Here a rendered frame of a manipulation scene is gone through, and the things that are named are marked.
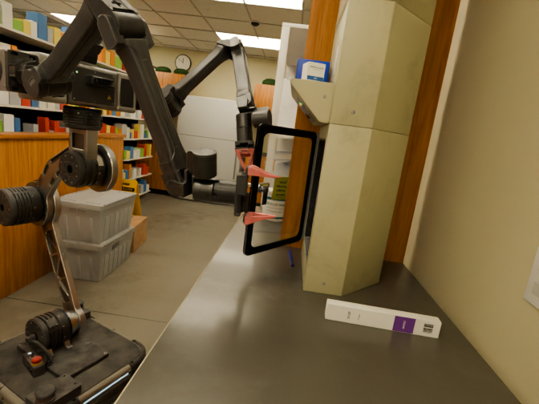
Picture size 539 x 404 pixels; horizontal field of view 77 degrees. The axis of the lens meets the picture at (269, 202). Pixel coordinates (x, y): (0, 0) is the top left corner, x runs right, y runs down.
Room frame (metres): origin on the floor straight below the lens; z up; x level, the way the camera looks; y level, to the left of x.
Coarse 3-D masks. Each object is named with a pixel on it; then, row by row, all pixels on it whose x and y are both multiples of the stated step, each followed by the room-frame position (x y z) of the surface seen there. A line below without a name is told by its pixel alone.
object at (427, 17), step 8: (344, 0) 1.03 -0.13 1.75; (384, 0) 0.90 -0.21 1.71; (392, 0) 0.90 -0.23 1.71; (400, 0) 0.91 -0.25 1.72; (408, 0) 0.93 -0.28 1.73; (416, 0) 0.96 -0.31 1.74; (424, 0) 0.98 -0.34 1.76; (432, 0) 1.01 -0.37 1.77; (344, 8) 0.99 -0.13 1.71; (408, 8) 0.94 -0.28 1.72; (416, 8) 0.96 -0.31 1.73; (424, 8) 0.99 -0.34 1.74; (432, 8) 1.02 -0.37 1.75; (416, 16) 0.97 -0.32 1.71; (424, 16) 0.99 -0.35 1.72; (432, 16) 1.02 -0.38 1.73; (336, 24) 1.19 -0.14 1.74
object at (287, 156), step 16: (256, 144) 0.97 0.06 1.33; (272, 144) 1.02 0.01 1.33; (288, 144) 1.08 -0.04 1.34; (304, 144) 1.15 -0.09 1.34; (272, 160) 1.03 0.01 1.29; (288, 160) 1.09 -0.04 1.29; (304, 160) 1.16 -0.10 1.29; (288, 176) 1.10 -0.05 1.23; (304, 176) 1.17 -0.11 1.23; (272, 192) 1.04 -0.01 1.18; (288, 192) 1.11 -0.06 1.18; (304, 192) 1.19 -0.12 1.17; (256, 208) 0.99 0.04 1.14; (272, 208) 1.05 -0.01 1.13; (288, 208) 1.12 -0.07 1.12; (256, 224) 1.00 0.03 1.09; (272, 224) 1.06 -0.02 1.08; (288, 224) 1.13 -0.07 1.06; (256, 240) 1.01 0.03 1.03; (272, 240) 1.07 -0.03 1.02
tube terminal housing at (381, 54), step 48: (336, 48) 1.05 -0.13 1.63; (384, 48) 0.89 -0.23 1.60; (336, 96) 0.90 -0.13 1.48; (384, 96) 0.91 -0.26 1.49; (336, 144) 0.90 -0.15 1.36; (384, 144) 0.94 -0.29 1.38; (336, 192) 0.90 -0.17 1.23; (384, 192) 0.98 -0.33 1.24; (336, 240) 0.89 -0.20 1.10; (384, 240) 1.01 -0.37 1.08; (336, 288) 0.89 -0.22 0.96
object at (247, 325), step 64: (256, 256) 1.12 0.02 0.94; (192, 320) 0.68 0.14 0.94; (256, 320) 0.71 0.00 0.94; (320, 320) 0.75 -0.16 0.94; (448, 320) 0.83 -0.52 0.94; (128, 384) 0.47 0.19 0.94; (192, 384) 0.49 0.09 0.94; (256, 384) 0.51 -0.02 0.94; (320, 384) 0.53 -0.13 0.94; (384, 384) 0.55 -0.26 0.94; (448, 384) 0.58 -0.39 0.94
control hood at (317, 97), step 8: (296, 80) 0.90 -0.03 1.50; (304, 80) 0.90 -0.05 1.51; (312, 80) 0.90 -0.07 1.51; (296, 88) 0.91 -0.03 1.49; (304, 88) 0.90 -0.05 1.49; (312, 88) 0.90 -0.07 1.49; (320, 88) 0.90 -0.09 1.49; (328, 88) 0.90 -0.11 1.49; (296, 96) 1.04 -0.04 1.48; (304, 96) 0.90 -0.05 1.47; (312, 96) 0.90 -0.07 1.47; (320, 96) 0.90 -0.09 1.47; (328, 96) 0.90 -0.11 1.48; (304, 104) 0.97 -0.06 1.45; (312, 104) 0.90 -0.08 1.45; (320, 104) 0.90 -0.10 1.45; (328, 104) 0.90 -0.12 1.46; (312, 112) 0.91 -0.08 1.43; (320, 112) 0.90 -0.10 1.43; (328, 112) 0.90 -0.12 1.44; (320, 120) 0.90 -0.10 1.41; (328, 120) 0.90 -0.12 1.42
